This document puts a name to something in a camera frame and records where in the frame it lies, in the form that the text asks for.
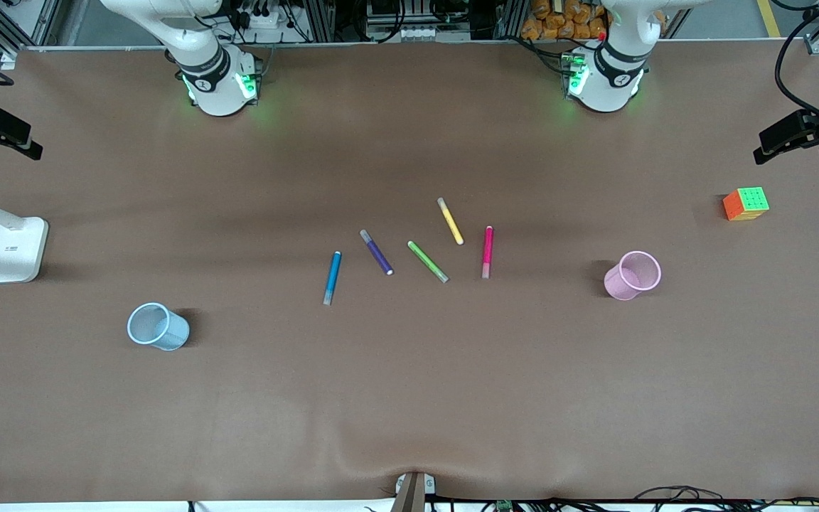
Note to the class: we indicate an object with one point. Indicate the orange netted bag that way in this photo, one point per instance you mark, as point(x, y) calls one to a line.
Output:
point(562, 20)

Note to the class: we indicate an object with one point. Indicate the white power strip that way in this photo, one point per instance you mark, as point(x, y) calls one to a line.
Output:
point(260, 18)
point(406, 33)

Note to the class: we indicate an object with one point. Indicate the blue mesh cup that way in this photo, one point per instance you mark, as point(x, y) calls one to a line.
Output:
point(157, 327)

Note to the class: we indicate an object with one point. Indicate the small green connector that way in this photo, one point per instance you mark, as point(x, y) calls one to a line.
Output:
point(504, 506)

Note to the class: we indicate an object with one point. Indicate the pink mesh cup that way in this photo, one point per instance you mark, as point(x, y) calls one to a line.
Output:
point(630, 277)

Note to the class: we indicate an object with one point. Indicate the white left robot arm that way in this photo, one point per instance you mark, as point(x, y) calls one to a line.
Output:
point(605, 78)

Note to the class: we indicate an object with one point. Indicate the purple marker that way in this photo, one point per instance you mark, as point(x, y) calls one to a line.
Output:
point(376, 252)

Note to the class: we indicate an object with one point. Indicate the green marker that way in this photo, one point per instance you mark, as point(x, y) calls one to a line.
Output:
point(427, 261)

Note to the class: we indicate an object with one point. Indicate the pink marker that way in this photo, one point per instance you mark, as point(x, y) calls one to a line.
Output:
point(487, 252)

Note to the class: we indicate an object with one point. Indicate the colourful puzzle cube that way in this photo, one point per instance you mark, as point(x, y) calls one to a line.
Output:
point(747, 205)

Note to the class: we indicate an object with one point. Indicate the yellow marker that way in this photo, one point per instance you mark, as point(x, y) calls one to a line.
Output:
point(450, 221)

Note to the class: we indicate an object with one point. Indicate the blue marker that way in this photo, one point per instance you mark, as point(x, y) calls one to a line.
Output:
point(332, 278)

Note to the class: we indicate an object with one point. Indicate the white lamp base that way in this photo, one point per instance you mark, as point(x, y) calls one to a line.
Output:
point(15, 249)

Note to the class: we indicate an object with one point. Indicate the aluminium camera post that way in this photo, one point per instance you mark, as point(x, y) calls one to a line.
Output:
point(413, 492)

